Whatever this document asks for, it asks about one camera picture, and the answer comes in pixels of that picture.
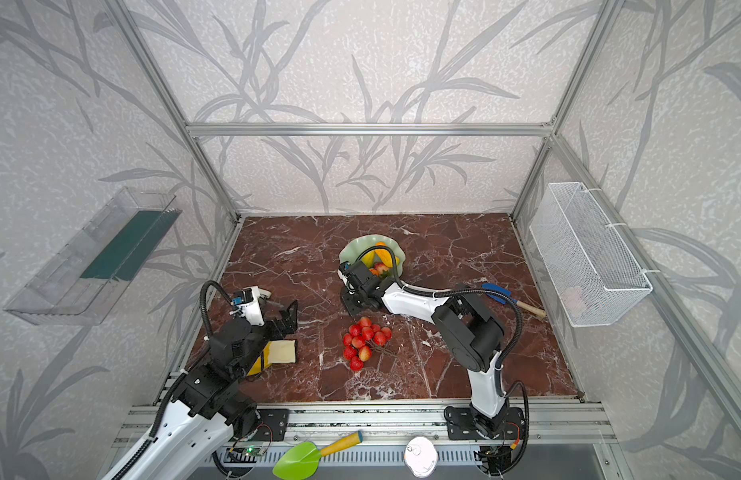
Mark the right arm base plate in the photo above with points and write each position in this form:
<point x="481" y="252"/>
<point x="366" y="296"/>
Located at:
<point x="468" y="424"/>

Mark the red peach with leaf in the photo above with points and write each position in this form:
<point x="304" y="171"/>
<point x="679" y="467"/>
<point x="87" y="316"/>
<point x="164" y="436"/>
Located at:
<point x="380" y="270"/>

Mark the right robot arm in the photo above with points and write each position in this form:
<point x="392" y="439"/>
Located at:
<point x="472" y="333"/>

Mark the white wire basket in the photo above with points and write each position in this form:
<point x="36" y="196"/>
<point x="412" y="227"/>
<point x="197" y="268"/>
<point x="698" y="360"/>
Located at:
<point x="580" y="245"/>

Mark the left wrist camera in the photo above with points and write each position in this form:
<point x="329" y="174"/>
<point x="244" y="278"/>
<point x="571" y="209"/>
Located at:
<point x="247" y="304"/>

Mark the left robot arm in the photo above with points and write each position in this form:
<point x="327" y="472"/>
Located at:
<point x="205" y="408"/>

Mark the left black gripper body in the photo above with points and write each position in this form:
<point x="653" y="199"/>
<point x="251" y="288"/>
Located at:
<point x="280" y="321"/>

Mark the small green circuit board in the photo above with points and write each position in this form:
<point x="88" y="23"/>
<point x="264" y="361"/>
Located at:
<point x="248" y="454"/>

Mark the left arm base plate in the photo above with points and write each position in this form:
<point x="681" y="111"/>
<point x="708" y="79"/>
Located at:
<point x="262" y="425"/>

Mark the red fake grape bunch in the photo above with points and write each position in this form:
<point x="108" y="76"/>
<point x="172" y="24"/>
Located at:
<point x="364" y="340"/>

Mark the beige sponge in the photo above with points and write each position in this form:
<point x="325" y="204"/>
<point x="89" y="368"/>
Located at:
<point x="282" y="352"/>

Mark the green scalloped fruit bowl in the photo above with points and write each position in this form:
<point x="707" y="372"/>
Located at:
<point x="351" y="252"/>

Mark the pink object in basket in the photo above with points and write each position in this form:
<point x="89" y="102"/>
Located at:
<point x="575" y="301"/>

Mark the yellow cloth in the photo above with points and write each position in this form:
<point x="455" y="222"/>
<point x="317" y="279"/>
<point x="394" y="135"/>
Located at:
<point x="260" y="365"/>

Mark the green trowel yellow handle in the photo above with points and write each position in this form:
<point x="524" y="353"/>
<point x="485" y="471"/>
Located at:
<point x="302" y="460"/>

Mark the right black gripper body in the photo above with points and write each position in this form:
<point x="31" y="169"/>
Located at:
<point x="355" y="289"/>

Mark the yellow orange fake mango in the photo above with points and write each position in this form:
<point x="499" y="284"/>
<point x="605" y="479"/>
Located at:
<point x="379" y="253"/>

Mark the clear plastic wall tray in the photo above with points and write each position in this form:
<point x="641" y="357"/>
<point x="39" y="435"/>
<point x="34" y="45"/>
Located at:
<point x="81" y="284"/>

